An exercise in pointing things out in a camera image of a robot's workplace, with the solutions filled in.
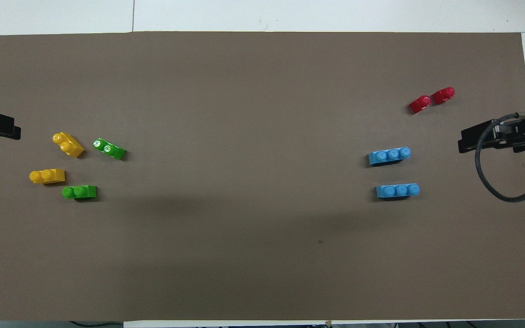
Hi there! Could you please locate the green two-stud block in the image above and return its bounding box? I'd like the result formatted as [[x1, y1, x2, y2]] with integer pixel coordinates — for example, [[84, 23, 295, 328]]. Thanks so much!
[[62, 184, 98, 201], [93, 138, 127, 161]]

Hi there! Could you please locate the red one-stud block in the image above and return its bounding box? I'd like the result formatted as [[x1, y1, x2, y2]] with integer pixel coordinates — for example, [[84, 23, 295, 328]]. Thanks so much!
[[409, 95, 432, 114], [432, 87, 455, 105]]

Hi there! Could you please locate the black cable under table edge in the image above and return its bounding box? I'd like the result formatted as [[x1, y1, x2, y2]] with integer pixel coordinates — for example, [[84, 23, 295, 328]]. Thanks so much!
[[69, 321, 124, 328]]

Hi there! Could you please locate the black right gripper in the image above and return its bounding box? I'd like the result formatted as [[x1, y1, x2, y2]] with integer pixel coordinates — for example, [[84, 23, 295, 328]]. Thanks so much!
[[458, 114, 525, 154]]

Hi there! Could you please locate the blue three-stud block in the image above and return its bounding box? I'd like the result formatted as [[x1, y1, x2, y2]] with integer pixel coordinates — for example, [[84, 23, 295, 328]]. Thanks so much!
[[368, 147, 412, 166], [376, 183, 420, 200]]

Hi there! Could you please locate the right arm gripper cable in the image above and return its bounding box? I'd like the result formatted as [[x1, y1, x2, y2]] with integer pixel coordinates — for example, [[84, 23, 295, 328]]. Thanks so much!
[[474, 113, 525, 202]]

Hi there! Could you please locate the yellow two-stud block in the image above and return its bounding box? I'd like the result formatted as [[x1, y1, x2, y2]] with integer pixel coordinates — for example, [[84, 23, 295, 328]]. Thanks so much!
[[52, 132, 85, 159], [29, 169, 66, 184]]

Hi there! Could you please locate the brown table mat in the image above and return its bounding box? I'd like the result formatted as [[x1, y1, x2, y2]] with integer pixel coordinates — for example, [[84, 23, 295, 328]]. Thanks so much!
[[0, 31, 525, 322]]

